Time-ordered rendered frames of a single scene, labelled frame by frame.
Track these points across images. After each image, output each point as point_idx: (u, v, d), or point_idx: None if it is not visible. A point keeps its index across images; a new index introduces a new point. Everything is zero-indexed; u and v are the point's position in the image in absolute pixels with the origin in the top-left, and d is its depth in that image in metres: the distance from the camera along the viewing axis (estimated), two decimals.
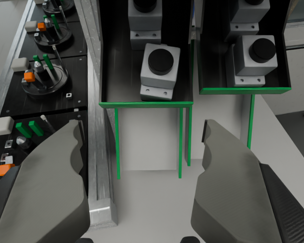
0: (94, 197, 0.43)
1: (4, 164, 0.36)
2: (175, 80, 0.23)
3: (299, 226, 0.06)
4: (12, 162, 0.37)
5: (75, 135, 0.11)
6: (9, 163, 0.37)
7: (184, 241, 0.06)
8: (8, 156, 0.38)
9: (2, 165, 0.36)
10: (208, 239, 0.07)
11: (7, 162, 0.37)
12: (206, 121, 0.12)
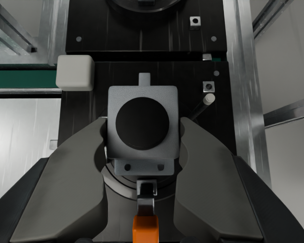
0: None
1: (142, 222, 0.15)
2: (179, 154, 0.12)
3: (273, 211, 0.07)
4: (153, 213, 0.16)
5: (101, 132, 0.11)
6: (152, 220, 0.15)
7: (184, 241, 0.06)
8: (142, 195, 0.16)
9: (140, 228, 0.15)
10: (192, 236, 0.07)
11: (142, 212, 0.16)
12: (179, 119, 0.12)
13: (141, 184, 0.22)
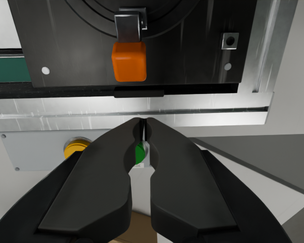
0: (249, 87, 0.24)
1: (123, 48, 0.11)
2: None
3: (242, 197, 0.07)
4: (138, 38, 0.12)
5: (133, 132, 0.11)
6: (137, 46, 0.12)
7: (184, 241, 0.06)
8: (121, 11, 0.11)
9: (121, 55, 0.11)
10: (171, 236, 0.07)
11: (124, 36, 0.12)
12: (145, 120, 0.12)
13: None
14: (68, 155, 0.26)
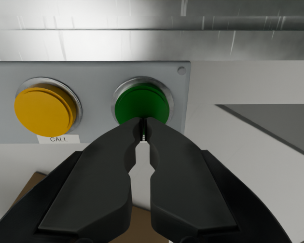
0: None
1: None
2: None
3: (242, 197, 0.07)
4: None
5: (133, 132, 0.11)
6: None
7: (184, 241, 0.06)
8: None
9: None
10: (171, 236, 0.07)
11: None
12: (145, 120, 0.12)
13: None
14: (21, 113, 0.14)
